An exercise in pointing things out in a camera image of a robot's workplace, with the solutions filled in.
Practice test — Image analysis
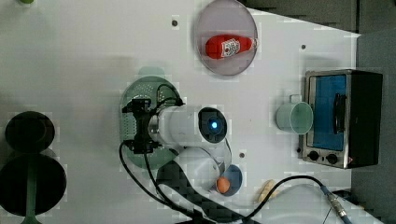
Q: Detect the blue bowl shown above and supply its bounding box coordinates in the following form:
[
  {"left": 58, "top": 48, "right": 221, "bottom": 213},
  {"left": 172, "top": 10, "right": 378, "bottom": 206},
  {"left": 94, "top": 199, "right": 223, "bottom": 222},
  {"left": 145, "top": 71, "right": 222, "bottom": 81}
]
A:
[{"left": 217, "top": 164, "right": 243, "bottom": 197}]

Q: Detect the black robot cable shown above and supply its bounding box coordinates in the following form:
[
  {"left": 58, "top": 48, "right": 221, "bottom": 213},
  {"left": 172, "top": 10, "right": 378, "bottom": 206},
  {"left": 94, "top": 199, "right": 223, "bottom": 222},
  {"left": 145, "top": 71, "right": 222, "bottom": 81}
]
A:
[{"left": 118, "top": 83, "right": 355, "bottom": 224}]

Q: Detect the small black cup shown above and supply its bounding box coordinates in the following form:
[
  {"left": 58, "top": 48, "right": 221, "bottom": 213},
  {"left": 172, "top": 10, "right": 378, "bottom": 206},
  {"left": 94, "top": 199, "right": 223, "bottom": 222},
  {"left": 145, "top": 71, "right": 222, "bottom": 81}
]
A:
[{"left": 5, "top": 111, "right": 55, "bottom": 154}]

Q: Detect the yellow banana toy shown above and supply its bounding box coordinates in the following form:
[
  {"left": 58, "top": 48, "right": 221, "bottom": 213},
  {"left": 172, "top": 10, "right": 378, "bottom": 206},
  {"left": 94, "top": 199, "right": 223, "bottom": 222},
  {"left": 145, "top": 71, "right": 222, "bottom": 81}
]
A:
[{"left": 257, "top": 179, "right": 280, "bottom": 203}]

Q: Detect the large black cup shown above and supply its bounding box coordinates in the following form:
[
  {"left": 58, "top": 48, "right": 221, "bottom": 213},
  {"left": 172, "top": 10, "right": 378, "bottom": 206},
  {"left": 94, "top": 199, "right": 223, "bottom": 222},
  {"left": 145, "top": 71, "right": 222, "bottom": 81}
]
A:
[{"left": 0, "top": 154, "right": 66, "bottom": 217}]

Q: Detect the green spatula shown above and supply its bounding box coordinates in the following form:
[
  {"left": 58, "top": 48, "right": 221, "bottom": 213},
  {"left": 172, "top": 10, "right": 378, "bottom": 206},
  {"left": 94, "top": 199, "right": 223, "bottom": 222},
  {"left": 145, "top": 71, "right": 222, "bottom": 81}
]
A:
[{"left": 21, "top": 157, "right": 42, "bottom": 224}]

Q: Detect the green oval strainer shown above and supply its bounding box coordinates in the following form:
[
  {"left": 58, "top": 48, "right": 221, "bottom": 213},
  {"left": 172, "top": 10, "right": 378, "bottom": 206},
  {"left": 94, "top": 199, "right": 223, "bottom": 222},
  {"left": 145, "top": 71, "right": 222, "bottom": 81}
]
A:
[{"left": 120, "top": 66, "right": 183, "bottom": 170}]

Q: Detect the green mug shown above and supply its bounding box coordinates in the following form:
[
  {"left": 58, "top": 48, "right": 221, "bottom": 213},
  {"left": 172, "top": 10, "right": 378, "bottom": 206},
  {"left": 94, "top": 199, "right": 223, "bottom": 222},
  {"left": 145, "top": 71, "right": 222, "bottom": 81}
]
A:
[{"left": 276, "top": 94, "right": 314, "bottom": 135}]

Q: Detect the red ketchup bottle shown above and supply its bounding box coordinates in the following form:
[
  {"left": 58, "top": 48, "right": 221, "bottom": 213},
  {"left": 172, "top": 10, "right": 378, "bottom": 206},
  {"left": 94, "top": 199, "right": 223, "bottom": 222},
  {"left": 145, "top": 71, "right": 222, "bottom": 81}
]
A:
[{"left": 205, "top": 35, "right": 258, "bottom": 60}]

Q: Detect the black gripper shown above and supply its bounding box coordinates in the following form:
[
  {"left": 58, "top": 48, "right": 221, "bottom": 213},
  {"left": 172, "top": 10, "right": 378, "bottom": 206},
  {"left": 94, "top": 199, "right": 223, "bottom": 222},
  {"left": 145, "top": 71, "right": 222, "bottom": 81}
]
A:
[{"left": 121, "top": 99, "right": 160, "bottom": 154}]

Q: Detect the grey round plate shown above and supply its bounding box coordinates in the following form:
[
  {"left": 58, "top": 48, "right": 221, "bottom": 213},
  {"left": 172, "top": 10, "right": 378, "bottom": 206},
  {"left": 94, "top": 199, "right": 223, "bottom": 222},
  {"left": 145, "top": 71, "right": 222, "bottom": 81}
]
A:
[{"left": 194, "top": 0, "right": 259, "bottom": 76}]

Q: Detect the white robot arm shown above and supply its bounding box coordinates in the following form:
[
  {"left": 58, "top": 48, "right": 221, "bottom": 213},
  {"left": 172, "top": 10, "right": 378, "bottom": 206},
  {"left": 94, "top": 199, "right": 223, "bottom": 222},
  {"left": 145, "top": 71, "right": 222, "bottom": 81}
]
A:
[{"left": 120, "top": 97, "right": 382, "bottom": 224}]

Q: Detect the orange egg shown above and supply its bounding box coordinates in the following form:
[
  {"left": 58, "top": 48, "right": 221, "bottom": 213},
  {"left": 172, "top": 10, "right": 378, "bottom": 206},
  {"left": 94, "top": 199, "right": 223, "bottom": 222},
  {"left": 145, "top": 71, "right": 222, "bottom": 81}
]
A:
[{"left": 216, "top": 176, "right": 231, "bottom": 194}]

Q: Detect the green round object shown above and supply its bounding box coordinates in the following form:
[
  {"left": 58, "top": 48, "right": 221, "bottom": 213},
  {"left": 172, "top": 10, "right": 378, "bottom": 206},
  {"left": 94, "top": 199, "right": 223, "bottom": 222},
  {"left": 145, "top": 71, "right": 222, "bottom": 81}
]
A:
[{"left": 20, "top": 0, "right": 35, "bottom": 4}]

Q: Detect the black toaster oven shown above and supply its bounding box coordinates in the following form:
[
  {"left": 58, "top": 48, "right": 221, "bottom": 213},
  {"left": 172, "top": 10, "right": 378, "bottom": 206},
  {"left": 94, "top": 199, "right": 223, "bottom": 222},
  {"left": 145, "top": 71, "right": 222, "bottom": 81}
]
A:
[{"left": 302, "top": 69, "right": 383, "bottom": 169}]

